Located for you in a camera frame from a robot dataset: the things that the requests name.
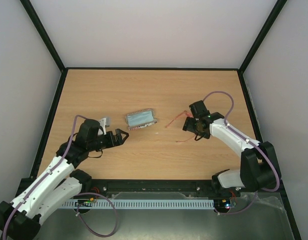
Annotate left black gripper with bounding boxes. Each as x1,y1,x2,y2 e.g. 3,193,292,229
88,128,129,152

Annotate red transparent sunglasses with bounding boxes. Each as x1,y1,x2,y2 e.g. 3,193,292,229
164,110,197,144

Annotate flag print glasses case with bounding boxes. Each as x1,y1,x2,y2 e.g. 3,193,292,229
125,108,158,131

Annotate light blue cleaning cloth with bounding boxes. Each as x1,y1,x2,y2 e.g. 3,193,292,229
127,111,154,127

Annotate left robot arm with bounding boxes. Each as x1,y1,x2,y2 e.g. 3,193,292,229
0,117,129,240

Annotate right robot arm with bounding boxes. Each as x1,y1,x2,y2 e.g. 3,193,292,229
183,100,281,196

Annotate left electronics board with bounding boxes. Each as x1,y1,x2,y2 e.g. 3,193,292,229
74,197,98,207

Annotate electronics board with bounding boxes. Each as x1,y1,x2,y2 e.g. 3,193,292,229
74,197,98,207
214,197,237,209

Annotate right electronics board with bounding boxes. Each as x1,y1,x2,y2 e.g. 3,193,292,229
214,197,237,209

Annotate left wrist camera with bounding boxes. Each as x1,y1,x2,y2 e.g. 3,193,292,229
99,116,111,134

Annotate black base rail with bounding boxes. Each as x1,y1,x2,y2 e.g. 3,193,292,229
61,178,242,198

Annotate light blue slotted cable duct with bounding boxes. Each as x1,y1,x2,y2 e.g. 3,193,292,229
59,199,214,210

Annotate black aluminium frame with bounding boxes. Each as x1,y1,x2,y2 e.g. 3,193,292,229
0,0,302,240

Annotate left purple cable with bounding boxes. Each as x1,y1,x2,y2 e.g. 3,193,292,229
2,114,119,237

